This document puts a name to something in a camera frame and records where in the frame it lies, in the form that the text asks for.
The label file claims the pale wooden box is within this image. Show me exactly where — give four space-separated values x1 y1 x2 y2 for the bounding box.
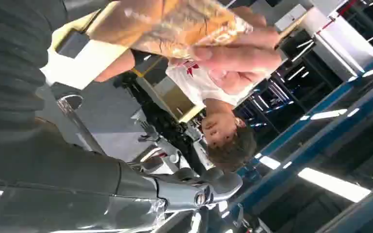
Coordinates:
40 9 130 91

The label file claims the ribbed grey right arm sleeve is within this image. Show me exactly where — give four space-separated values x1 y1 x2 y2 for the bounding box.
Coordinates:
0 0 68 147

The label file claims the person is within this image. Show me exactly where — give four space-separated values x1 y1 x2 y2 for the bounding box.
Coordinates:
165 48 272 173

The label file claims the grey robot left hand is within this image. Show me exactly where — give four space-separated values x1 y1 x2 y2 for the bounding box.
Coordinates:
136 120 161 143

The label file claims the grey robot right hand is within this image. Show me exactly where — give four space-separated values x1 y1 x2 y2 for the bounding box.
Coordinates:
0 83 244 233

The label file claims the white wall box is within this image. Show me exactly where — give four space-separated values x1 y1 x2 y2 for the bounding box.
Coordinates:
274 3 308 33

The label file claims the white pillar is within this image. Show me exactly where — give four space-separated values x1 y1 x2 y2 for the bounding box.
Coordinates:
301 0 373 82

